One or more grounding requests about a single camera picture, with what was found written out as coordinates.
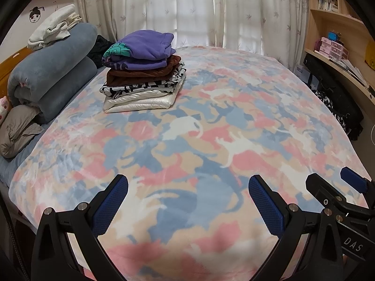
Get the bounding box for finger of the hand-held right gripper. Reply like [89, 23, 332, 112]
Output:
[340, 166, 375, 208]
[305, 173, 361, 223]

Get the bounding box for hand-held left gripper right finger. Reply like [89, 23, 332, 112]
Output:
[248, 174, 343, 281]

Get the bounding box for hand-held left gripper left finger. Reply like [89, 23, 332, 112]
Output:
[31, 174, 129, 281]

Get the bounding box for purple zip hoodie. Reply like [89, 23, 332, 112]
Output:
[101, 30, 175, 71]

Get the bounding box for stack of folded clothes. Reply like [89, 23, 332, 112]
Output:
[103, 80, 185, 114]

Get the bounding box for white bundled clothes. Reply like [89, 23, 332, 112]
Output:
[28, 4, 83, 51]

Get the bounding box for black-white patterned cloth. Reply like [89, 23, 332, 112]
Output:
[313, 89, 364, 141]

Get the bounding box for long black bag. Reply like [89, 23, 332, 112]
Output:
[303, 53, 364, 129]

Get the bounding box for blue bed sheet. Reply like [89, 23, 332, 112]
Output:
[0, 121, 56, 188]

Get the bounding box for pastel cat-print blanket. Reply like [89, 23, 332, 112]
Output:
[8, 45, 372, 281]

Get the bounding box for stack of papers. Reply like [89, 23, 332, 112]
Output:
[334, 59, 370, 90]

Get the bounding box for white cardboard box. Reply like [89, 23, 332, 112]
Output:
[293, 63, 312, 85]

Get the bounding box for beige crumpled cloth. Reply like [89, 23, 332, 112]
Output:
[0, 104, 44, 159]

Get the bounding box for black-white patterned folded garment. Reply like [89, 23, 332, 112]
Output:
[100, 63, 187, 98]

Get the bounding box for yellow paper item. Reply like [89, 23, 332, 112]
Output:
[365, 39, 375, 71]

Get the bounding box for pink mini drawer organizer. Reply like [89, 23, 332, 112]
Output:
[321, 37, 350, 62]

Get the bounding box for brown folded garment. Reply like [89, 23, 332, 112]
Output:
[105, 55, 182, 87]

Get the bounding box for blue-grey rolled quilt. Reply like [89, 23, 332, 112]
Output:
[7, 22, 98, 123]

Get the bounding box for pink spotted plush toy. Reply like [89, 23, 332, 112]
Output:
[0, 95, 12, 126]

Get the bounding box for black knit garment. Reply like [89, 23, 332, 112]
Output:
[86, 34, 119, 68]

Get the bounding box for wooden shelf desk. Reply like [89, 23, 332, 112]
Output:
[302, 0, 375, 123]

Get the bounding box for wooden headboard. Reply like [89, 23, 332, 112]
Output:
[0, 46, 33, 94]

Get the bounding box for row of books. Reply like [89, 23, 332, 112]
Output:
[318, 0, 340, 13]

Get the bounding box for white leaf-print curtain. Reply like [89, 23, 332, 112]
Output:
[75, 0, 311, 71]

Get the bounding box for face wall sticker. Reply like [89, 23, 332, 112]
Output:
[28, 5, 45, 24]

